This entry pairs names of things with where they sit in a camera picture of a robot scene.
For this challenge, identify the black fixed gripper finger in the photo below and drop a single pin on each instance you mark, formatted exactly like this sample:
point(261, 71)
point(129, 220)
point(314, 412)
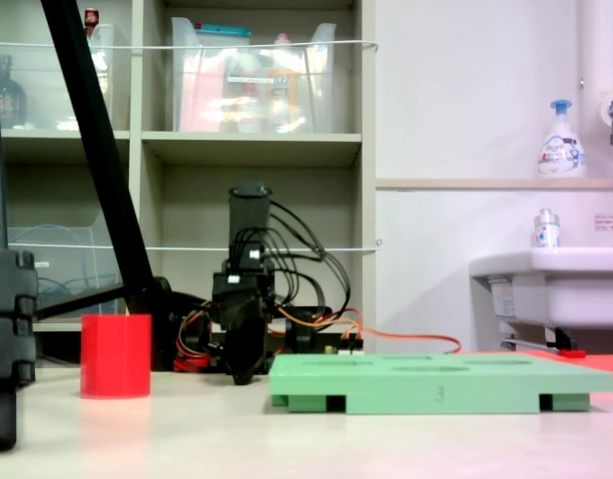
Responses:
point(246, 359)

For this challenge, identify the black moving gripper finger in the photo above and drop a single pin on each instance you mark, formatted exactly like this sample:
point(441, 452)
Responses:
point(241, 312)

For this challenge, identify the red octagonal pillar block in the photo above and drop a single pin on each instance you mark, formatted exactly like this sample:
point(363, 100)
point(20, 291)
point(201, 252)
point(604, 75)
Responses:
point(116, 356)

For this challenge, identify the beige shelf unit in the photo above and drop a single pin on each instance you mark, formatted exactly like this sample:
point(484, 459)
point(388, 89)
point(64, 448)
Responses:
point(251, 142)

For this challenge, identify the green shape sorter board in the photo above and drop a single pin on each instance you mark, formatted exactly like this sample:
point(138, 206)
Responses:
point(411, 389)

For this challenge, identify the large clear storage bin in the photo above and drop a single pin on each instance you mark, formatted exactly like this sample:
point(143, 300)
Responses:
point(246, 100)

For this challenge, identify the tall clear container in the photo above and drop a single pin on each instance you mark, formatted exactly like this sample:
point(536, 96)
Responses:
point(107, 100)

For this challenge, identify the notched black tripod leg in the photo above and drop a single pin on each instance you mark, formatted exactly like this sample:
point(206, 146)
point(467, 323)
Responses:
point(7, 324)

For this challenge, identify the dark glass bottle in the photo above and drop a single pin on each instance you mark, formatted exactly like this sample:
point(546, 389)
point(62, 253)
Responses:
point(12, 100)

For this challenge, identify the brown capped bottle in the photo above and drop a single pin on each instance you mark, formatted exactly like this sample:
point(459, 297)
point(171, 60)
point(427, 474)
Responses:
point(91, 20)

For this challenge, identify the small clear bottle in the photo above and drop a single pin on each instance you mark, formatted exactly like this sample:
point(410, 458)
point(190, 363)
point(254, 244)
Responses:
point(546, 234)

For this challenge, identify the small red flat piece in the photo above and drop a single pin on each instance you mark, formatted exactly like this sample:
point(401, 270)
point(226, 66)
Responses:
point(572, 353)

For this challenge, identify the white sink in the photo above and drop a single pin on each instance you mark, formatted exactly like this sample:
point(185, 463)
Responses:
point(576, 294)

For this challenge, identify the white foam soap bottle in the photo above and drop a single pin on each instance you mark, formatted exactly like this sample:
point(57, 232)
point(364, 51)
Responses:
point(561, 154)

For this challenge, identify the wall label with red text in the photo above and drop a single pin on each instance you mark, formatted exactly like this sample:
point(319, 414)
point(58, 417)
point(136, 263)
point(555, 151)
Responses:
point(611, 222)

